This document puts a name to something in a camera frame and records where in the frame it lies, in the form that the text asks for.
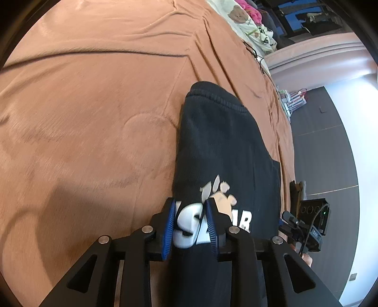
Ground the cream bear print quilt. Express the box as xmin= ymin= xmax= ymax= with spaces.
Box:
xmin=205 ymin=0 xmax=278 ymax=54

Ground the pink fluffy cloth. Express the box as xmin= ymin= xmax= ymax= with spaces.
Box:
xmin=235 ymin=0 xmax=262 ymax=22

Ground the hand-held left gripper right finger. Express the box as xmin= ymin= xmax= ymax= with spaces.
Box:
xmin=205 ymin=198 xmax=344 ymax=307

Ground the black printed sweatshirt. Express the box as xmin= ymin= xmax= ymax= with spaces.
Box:
xmin=171 ymin=81 xmax=281 ymax=307

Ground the brown blanket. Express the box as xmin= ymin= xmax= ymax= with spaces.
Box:
xmin=0 ymin=0 xmax=293 ymax=307

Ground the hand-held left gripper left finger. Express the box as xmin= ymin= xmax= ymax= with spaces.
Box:
xmin=38 ymin=197 xmax=178 ymax=307

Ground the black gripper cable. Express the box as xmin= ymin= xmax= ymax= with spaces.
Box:
xmin=298 ymin=203 xmax=330 ymax=256

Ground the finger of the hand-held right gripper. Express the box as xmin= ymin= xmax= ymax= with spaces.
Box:
xmin=281 ymin=210 xmax=300 ymax=226
xmin=278 ymin=224 xmax=299 ymax=239

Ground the thin black cable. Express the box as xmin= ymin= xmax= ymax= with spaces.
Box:
xmin=243 ymin=41 xmax=282 ymax=98

